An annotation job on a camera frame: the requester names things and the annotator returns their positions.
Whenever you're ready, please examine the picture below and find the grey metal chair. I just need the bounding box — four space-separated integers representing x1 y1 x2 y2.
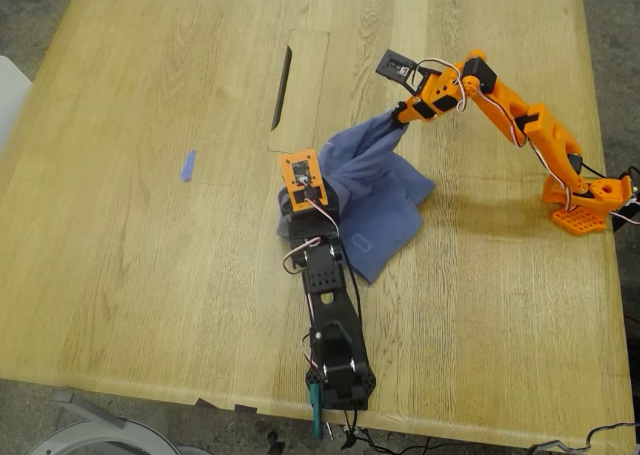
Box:
27 389 211 455

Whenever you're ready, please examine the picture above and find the white plastic chair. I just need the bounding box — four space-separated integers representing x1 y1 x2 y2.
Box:
0 54 32 151

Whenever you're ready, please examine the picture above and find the black table clamp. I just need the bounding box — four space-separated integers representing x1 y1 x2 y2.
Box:
612 166 640 232

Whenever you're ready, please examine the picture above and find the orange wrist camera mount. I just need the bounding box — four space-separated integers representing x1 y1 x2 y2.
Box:
277 148 330 213

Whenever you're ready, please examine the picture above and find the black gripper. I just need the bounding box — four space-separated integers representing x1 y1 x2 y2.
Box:
288 177 342 242

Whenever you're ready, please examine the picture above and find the small blue tape piece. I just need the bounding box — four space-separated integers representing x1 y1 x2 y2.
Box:
179 149 197 182

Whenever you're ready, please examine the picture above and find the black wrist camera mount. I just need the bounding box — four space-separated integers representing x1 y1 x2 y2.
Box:
375 49 426 96

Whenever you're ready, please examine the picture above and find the blue printed T-shirt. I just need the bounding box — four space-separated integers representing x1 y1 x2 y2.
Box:
276 108 436 285

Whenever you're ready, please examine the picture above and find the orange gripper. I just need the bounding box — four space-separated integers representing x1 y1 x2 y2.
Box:
392 69 466 126

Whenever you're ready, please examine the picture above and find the grey loose cable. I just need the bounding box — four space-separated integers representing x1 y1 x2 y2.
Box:
527 421 637 455

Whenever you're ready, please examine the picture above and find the green table clamp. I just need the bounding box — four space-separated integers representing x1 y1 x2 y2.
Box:
307 382 326 440

